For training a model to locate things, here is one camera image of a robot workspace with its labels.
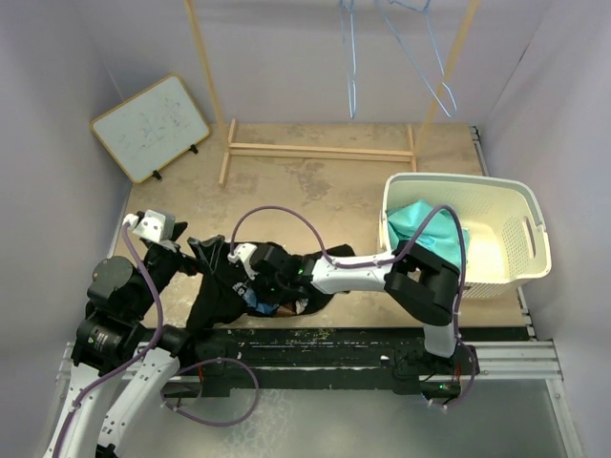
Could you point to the white laundry basket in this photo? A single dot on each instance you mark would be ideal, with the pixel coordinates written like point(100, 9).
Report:
point(508, 245)

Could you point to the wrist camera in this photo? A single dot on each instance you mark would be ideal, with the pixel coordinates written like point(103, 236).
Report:
point(156, 227)
point(242, 255)

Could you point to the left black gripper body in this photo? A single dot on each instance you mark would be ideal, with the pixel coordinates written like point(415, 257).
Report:
point(185, 262)

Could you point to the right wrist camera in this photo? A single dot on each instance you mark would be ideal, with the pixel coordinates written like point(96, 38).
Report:
point(242, 255)

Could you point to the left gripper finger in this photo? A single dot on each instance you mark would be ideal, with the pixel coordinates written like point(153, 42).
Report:
point(173, 230)
point(207, 253)

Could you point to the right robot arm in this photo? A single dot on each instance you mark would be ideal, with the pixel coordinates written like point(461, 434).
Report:
point(422, 283)

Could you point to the blue hanger of black shirt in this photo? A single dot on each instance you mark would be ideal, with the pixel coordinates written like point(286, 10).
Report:
point(347, 24)

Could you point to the small whiteboard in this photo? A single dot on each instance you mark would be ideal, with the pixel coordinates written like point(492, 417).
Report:
point(152, 128)

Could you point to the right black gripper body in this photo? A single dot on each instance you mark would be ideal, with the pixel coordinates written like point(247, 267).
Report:
point(272, 289)

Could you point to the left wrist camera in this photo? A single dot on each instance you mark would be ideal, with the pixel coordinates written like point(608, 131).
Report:
point(156, 227)

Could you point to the black t shirt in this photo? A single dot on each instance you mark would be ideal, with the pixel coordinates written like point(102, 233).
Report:
point(226, 296)

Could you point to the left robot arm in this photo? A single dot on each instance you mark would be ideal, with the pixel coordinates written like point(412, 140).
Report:
point(115, 376)

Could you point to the light blue wire hanger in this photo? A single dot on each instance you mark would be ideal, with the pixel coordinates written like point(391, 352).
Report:
point(410, 25)

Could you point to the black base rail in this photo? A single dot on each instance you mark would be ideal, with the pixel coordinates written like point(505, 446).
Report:
point(392, 359)

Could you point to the teal t shirt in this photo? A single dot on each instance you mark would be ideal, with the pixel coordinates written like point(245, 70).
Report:
point(439, 236)

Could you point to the wooden clothes rack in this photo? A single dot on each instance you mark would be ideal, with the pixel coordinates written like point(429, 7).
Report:
point(230, 147)

